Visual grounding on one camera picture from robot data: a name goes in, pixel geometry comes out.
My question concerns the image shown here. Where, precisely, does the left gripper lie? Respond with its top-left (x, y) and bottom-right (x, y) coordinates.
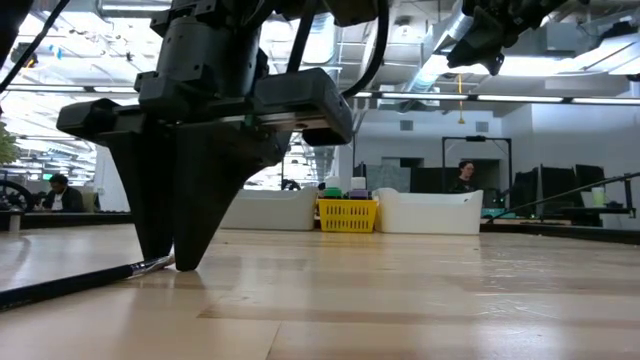
top-left (56, 0), bottom-right (354, 273)

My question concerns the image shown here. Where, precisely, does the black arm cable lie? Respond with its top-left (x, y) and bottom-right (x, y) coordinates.
top-left (287, 0), bottom-right (391, 99)
top-left (484, 171), bottom-right (640, 225)

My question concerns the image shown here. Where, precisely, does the green artificial plant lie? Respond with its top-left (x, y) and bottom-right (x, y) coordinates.
top-left (0, 122), bottom-right (19, 166)

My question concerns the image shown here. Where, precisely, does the black spoked wheel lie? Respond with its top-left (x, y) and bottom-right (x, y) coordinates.
top-left (0, 179), bottom-right (35, 213)

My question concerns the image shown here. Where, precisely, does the purple paint bottle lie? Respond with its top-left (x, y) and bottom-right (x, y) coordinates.
top-left (348, 176), bottom-right (372, 201)

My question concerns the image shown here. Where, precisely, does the black metal stand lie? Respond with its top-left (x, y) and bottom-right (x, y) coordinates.
top-left (562, 172), bottom-right (637, 220)

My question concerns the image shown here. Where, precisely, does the white plastic bin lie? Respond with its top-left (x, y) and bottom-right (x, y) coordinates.
top-left (375, 187), bottom-right (485, 236)

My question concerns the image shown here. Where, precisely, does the black station frame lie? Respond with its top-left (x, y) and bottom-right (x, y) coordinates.
top-left (441, 135), bottom-right (513, 201)

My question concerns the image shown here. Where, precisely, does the white building pillar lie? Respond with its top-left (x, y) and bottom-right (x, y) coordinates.
top-left (93, 144), bottom-right (132, 214)

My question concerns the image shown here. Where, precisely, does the long thin black paintbrush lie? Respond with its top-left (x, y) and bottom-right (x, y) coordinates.
top-left (0, 254), bottom-right (176, 312)

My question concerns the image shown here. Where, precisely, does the black beam with light strips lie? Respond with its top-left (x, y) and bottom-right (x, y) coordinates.
top-left (0, 83), bottom-right (640, 107)

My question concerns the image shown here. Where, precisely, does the person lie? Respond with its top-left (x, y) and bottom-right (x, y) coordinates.
top-left (40, 173), bottom-right (86, 214)
top-left (448, 159), bottom-right (482, 195)

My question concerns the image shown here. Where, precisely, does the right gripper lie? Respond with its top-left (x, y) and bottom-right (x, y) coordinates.
top-left (445, 0), bottom-right (569, 77)

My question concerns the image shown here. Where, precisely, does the black ceiling device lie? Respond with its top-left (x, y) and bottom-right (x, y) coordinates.
top-left (9, 42), bottom-right (39, 69)

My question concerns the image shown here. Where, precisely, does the black aluminium table frame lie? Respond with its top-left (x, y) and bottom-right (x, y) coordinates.
top-left (0, 212), bottom-right (640, 247)

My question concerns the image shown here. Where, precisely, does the black computer monitor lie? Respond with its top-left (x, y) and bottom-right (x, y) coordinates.
top-left (513, 168), bottom-right (540, 211)
top-left (539, 165), bottom-right (577, 209)

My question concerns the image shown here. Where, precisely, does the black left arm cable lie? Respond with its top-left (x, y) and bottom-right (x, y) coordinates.
top-left (287, 0), bottom-right (391, 99)

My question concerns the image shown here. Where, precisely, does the grey plastic bin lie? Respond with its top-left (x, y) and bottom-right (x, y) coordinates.
top-left (218, 185), bottom-right (320, 232)

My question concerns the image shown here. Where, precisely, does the yellow plastic basket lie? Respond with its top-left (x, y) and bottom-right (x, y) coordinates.
top-left (318, 198), bottom-right (380, 234)

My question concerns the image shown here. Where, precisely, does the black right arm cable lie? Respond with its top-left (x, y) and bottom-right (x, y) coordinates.
top-left (484, 171), bottom-right (640, 225)

